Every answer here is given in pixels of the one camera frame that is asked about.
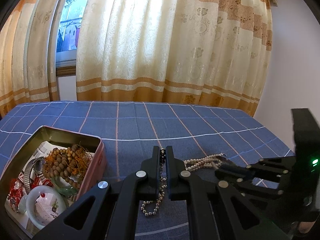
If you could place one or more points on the right cream orange curtain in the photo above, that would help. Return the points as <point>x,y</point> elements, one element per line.
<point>203,52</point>

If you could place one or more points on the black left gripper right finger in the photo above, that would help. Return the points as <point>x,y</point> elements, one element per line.
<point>216,210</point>

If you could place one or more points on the white jade bangle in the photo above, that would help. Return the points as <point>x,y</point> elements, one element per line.
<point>43,205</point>

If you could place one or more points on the brown wooden bead mala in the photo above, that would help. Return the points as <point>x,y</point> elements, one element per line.
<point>70,163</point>

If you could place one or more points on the blue checked bed sheet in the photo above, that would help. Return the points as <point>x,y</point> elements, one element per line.
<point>130,131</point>

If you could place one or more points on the window with frame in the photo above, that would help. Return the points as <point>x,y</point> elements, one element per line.
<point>65,32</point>

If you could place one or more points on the cream orange curtain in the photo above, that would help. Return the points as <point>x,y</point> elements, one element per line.
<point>28,53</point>
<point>203,52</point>

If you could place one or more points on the green jade carving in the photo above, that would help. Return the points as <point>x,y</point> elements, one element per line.
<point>63,188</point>

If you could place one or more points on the person's right hand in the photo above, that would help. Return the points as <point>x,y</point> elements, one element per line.
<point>305,227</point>

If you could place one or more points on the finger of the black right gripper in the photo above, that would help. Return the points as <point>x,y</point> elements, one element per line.
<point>236,175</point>
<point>223,161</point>

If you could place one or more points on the pink metal jewelry tin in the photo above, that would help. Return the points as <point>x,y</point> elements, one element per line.
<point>59,137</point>

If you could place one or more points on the left cream orange curtain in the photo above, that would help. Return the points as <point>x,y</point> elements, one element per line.
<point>28,53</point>

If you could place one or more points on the silver metal wristwatch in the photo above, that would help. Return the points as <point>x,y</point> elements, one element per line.
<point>35,165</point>

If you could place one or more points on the red string pendant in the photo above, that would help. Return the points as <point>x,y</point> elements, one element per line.
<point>16,193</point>

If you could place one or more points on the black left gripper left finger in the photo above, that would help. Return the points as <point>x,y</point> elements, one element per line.
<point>108,211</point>

